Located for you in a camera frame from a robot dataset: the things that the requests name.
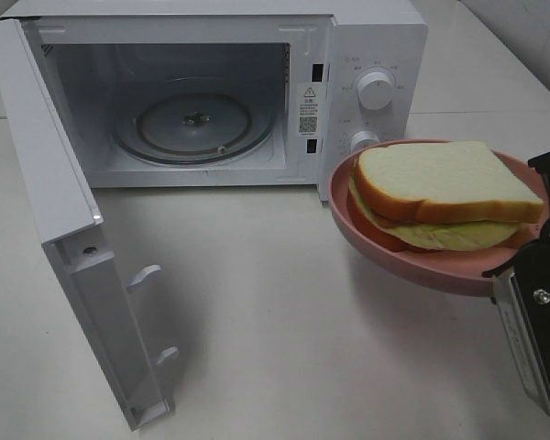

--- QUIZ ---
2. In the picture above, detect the white microwave oven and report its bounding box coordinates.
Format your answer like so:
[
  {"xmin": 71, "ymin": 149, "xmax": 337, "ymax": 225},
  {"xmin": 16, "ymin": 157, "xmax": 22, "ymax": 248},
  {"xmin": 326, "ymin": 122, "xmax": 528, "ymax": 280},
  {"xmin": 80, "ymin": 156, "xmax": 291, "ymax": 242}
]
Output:
[{"xmin": 0, "ymin": 1, "xmax": 428, "ymax": 199}]

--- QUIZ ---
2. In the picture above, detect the white warning label sticker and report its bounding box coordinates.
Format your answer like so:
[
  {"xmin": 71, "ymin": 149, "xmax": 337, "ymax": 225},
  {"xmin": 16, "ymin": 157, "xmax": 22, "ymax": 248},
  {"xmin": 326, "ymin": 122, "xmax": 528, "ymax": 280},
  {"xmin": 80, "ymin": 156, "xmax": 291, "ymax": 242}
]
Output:
[{"xmin": 295, "ymin": 82, "xmax": 325, "ymax": 137}]

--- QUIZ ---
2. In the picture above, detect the white timer knob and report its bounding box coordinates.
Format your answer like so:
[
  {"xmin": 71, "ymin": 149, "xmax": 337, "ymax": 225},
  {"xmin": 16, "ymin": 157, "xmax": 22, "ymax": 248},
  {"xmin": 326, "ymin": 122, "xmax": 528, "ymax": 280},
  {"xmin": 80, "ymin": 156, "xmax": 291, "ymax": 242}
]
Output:
[{"xmin": 350, "ymin": 130, "xmax": 380, "ymax": 153}]

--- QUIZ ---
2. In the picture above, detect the white bread sandwich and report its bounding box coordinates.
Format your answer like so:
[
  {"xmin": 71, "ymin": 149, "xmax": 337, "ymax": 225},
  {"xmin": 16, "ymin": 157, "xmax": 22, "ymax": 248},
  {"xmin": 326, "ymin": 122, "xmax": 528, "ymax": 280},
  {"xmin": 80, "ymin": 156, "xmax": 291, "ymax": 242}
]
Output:
[{"xmin": 346, "ymin": 141, "xmax": 545, "ymax": 252}]

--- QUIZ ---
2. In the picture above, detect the pink round plate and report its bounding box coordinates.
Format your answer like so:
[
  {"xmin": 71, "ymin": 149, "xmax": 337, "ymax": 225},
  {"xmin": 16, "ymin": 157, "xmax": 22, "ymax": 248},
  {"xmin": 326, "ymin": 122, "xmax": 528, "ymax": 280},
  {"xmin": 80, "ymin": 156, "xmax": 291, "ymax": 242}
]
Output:
[{"xmin": 327, "ymin": 138, "xmax": 550, "ymax": 299}]

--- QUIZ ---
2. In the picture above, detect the upper white power knob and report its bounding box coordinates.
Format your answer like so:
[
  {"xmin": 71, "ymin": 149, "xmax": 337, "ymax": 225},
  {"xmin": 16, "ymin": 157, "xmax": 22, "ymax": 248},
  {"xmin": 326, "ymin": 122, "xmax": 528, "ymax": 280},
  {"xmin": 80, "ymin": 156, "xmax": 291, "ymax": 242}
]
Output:
[{"xmin": 357, "ymin": 68, "xmax": 395, "ymax": 111}]

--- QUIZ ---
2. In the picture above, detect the white microwave door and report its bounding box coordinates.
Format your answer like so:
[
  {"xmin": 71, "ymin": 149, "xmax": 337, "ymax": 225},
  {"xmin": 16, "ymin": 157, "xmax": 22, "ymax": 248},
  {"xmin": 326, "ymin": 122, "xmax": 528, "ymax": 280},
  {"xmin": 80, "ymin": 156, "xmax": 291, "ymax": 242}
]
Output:
[{"xmin": 0, "ymin": 19, "xmax": 180, "ymax": 430}]

